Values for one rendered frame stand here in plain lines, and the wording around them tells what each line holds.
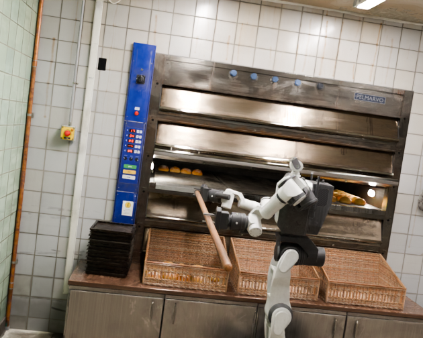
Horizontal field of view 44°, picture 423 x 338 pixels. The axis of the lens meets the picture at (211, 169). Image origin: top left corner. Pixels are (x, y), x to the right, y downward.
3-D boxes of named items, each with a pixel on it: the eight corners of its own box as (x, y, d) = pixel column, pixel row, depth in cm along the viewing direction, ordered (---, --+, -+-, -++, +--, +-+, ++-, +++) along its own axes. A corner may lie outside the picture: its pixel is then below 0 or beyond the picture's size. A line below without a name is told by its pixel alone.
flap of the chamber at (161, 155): (153, 154, 360) (153, 157, 379) (398, 185, 380) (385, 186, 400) (154, 150, 360) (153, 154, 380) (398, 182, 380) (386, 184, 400)
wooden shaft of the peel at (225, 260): (232, 273, 173) (233, 264, 172) (223, 272, 172) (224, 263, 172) (199, 195, 342) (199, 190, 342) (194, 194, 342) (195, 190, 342)
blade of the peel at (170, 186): (236, 198, 354) (236, 194, 353) (155, 188, 348) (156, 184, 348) (229, 190, 389) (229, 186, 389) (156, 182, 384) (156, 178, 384)
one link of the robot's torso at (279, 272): (285, 319, 312) (297, 244, 309) (292, 331, 295) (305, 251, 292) (260, 316, 311) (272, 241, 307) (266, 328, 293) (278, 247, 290)
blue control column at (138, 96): (117, 265, 571) (142, 69, 554) (132, 267, 573) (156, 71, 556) (97, 338, 380) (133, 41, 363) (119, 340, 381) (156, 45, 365)
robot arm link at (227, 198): (221, 191, 341) (237, 194, 336) (217, 206, 339) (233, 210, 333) (214, 186, 331) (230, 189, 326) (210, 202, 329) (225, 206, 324)
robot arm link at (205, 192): (204, 202, 347) (219, 205, 341) (197, 202, 338) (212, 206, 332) (206, 183, 346) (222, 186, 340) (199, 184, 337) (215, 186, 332)
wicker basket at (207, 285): (144, 263, 380) (148, 227, 378) (220, 272, 385) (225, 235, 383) (140, 284, 332) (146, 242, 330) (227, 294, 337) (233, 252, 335)
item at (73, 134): (61, 139, 367) (62, 125, 366) (75, 141, 368) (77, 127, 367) (59, 139, 360) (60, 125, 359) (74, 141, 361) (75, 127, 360)
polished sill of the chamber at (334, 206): (148, 186, 382) (149, 181, 382) (381, 214, 403) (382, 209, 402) (148, 188, 376) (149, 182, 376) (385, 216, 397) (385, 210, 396)
